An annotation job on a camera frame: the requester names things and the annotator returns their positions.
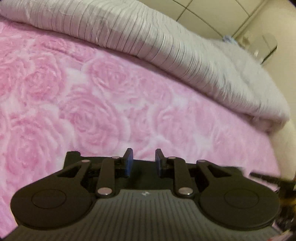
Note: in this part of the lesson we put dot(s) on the black garment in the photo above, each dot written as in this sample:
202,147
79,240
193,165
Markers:
143,176

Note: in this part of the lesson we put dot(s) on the white striped quilt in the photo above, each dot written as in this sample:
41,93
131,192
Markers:
173,46

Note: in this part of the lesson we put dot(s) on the pale blue cloth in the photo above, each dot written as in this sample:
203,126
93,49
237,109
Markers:
229,39

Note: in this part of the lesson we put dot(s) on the pink rose blanket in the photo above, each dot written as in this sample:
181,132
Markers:
92,104

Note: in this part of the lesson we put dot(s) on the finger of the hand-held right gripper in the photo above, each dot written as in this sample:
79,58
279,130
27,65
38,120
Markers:
270,177

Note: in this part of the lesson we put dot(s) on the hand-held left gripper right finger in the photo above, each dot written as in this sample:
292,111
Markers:
159,162

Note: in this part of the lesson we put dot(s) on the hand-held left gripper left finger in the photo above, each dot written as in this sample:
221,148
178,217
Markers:
128,162

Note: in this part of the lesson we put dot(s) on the white wardrobe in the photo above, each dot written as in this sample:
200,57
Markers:
219,16

